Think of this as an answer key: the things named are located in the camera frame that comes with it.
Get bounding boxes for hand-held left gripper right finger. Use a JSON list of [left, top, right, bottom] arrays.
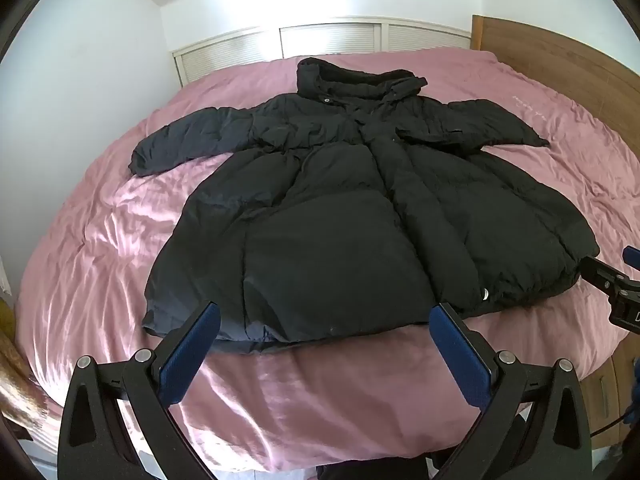
[[429, 302, 594, 480]]

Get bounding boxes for brown furry garment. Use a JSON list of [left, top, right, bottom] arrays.
[[0, 327, 49, 424]]

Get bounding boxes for striped pink cloth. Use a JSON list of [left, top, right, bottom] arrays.
[[10, 409, 63, 462]]

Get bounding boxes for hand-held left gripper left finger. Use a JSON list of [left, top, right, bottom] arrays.
[[57, 301, 222, 480]]

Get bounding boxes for wooden bedside drawer unit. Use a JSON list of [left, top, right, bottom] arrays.
[[579, 355, 629, 449]]

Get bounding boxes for person's dark pants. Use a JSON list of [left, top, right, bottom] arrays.
[[316, 452, 442, 480]]

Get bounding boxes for black puffer coat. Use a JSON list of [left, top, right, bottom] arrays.
[[128, 57, 601, 356]]

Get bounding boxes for black cable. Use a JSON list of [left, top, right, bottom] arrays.
[[590, 406, 634, 438]]

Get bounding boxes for wooden headboard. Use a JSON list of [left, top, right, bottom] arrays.
[[471, 14, 640, 128]]

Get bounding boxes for pink bed cover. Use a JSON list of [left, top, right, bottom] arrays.
[[14, 49, 640, 474]]

